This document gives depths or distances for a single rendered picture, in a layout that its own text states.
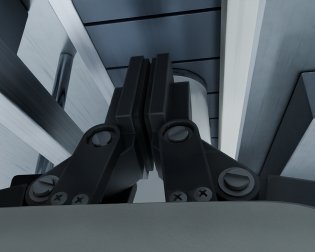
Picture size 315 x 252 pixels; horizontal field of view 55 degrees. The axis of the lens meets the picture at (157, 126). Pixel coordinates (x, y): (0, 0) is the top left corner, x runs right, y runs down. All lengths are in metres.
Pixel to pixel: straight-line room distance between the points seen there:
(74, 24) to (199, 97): 0.09
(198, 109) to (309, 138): 0.15
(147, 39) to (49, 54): 0.12
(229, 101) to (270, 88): 0.16
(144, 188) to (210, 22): 0.10
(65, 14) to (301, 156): 0.28
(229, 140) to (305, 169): 0.20
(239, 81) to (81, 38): 0.09
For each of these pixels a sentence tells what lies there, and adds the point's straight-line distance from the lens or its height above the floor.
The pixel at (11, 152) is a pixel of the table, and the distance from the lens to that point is 0.51.
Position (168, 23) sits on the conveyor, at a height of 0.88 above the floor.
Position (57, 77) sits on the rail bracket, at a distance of 0.26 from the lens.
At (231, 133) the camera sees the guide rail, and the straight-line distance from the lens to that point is 0.21.
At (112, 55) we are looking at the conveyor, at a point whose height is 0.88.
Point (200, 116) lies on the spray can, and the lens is 0.19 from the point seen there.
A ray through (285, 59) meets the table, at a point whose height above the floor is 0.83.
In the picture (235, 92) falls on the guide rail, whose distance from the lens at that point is 0.17.
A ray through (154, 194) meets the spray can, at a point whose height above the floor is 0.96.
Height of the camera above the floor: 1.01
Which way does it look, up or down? 28 degrees down
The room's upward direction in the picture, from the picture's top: 179 degrees counter-clockwise
